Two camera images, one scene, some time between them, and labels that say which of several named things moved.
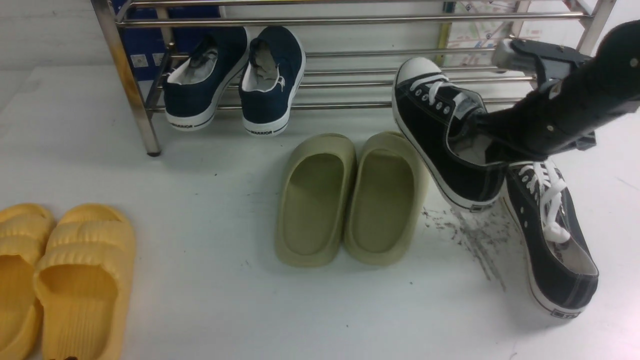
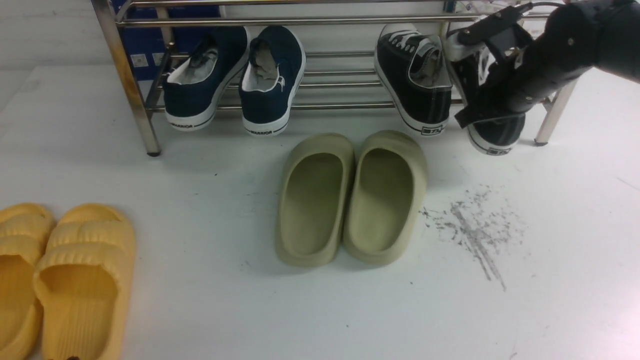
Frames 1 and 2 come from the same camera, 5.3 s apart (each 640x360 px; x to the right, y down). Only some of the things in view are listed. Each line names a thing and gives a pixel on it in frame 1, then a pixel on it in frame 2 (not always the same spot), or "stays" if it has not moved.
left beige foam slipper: x=314 y=208 stays
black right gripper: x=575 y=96 -> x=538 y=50
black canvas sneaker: x=550 y=230 -> x=495 y=136
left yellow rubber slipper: x=26 y=232 stays
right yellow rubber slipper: x=82 y=278 stays
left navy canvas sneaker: x=193 y=89 stays
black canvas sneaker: x=438 y=128 -> x=414 y=71
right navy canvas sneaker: x=271 y=80 stays
